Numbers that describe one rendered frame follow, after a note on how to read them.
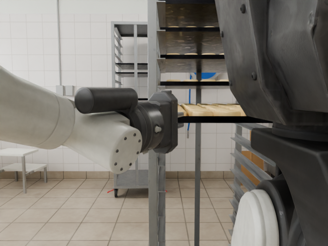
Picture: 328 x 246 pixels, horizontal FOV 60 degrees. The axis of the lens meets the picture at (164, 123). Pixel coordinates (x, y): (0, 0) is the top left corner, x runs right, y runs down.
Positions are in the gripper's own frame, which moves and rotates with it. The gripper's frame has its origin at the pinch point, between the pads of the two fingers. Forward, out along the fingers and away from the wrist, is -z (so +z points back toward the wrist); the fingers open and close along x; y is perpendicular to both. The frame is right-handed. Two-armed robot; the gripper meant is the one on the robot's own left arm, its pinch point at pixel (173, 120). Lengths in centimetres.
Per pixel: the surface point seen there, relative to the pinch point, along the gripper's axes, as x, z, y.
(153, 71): 12.5, -27.3, 22.8
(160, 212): -37, -31, 23
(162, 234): -46, -33, 23
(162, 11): 35, -39, 26
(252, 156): -74, -294, 54
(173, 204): -107, -187, 105
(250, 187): -38, -75, 2
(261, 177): -28, -63, -5
